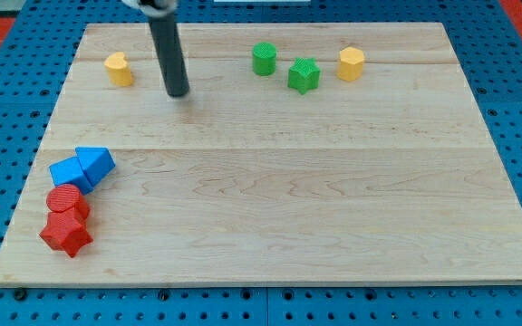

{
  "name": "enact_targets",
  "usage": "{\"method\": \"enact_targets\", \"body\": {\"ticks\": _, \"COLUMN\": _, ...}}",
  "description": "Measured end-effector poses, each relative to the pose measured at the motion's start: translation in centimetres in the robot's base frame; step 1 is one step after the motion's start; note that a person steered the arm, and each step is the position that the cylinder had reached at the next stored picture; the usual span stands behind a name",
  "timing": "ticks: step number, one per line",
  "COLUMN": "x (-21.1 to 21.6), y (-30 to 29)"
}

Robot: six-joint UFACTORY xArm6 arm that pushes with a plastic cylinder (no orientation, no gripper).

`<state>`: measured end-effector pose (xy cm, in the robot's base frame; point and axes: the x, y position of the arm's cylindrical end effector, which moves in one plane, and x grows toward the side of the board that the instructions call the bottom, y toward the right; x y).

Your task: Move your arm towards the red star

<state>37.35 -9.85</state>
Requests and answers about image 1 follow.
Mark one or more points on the green star block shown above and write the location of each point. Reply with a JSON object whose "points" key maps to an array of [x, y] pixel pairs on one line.
{"points": [[304, 75]]}

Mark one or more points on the red star block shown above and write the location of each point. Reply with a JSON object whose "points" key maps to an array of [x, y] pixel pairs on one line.
{"points": [[66, 231]]}

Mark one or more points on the wooden board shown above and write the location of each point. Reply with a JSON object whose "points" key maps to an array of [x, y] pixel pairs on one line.
{"points": [[389, 180]]}

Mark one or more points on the green cylinder block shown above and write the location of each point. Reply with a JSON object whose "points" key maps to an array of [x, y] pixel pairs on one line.
{"points": [[264, 58]]}

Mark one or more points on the yellow hexagon block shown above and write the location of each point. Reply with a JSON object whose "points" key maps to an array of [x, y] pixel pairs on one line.
{"points": [[350, 64]]}

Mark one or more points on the blue triangle block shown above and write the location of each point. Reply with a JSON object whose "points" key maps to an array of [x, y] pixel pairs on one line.
{"points": [[96, 163]]}

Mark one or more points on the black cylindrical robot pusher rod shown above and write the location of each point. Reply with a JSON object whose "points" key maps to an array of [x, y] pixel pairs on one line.
{"points": [[165, 35]]}

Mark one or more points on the yellow heart block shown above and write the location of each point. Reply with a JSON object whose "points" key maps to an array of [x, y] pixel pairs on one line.
{"points": [[118, 69]]}

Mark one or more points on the blue cube block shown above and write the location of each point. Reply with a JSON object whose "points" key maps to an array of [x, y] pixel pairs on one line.
{"points": [[69, 171]]}

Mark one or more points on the red cylinder block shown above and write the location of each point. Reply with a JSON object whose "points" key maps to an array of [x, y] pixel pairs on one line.
{"points": [[65, 197]]}

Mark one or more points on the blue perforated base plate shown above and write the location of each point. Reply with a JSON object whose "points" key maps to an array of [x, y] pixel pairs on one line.
{"points": [[34, 61]]}

